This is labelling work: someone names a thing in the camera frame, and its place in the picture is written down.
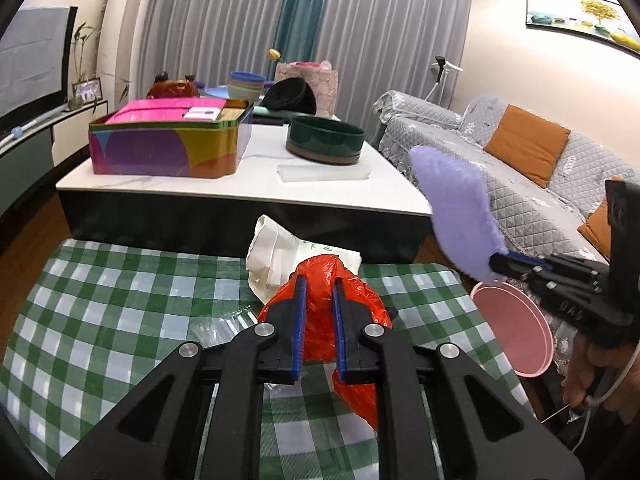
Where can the clear plastic wrap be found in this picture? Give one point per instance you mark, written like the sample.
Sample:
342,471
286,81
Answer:
215,327

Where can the sofa with grey quilted cover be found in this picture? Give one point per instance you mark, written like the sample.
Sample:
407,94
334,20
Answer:
530,200

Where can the white pole with blue ball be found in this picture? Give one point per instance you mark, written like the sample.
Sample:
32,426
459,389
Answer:
30,124

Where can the green checked tablecloth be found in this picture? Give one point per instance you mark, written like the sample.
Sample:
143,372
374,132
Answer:
125,310

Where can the orange cushion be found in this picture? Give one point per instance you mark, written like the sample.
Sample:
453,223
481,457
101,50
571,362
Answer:
527,145
597,230

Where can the pink quilted basket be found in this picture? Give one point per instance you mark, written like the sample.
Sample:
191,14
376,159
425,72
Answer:
320,90

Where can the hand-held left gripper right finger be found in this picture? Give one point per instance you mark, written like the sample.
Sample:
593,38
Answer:
339,330

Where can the covered television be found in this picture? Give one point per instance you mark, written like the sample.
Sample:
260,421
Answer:
30,55

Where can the colourful tin box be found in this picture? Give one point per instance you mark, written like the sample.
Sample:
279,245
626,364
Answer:
160,145

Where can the teal curtain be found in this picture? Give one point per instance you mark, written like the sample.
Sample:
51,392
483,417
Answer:
300,10

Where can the white top coffee table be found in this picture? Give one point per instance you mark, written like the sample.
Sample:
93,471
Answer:
260,180

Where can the framed wall picture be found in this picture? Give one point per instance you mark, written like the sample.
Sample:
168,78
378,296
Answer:
585,15

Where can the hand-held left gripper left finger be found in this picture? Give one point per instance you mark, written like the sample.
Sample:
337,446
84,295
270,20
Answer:
299,330

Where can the person's right hand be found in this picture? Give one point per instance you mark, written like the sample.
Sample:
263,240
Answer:
582,375

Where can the photo frame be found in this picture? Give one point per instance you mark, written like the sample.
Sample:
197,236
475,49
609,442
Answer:
86,90

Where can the bamboo plant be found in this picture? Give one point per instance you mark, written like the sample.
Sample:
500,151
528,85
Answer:
82,45

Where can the purple foam net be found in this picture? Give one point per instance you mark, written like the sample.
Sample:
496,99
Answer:
460,210

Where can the stack of coloured bowls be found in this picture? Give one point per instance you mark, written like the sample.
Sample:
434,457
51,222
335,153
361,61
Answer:
246,87

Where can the white paper bag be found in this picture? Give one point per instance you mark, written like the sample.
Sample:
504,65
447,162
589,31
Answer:
280,255

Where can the red plastic bag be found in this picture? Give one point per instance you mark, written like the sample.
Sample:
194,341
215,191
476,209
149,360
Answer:
320,310

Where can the television cabinet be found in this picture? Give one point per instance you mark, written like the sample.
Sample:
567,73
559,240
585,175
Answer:
30,165

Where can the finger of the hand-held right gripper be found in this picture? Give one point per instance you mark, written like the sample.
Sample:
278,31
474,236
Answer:
575,302
550,266

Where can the white tower air conditioner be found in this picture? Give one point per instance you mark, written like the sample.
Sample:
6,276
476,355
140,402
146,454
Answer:
122,25

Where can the grey curtain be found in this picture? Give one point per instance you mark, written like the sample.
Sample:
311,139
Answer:
395,35
210,20

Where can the dark green oval basin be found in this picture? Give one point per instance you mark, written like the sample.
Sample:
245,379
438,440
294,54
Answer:
325,140

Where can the black hat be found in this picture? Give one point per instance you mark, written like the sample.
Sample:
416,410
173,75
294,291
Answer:
290,95

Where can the yellow artificial flower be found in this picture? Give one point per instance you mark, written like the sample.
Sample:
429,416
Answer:
273,53

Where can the white floor lamp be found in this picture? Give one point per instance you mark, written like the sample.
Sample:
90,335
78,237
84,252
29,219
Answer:
440,67

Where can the pink plastic bin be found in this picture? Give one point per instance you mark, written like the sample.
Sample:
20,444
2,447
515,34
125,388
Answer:
510,330

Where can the red brown teapot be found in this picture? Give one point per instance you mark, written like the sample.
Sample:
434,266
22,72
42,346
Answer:
172,87

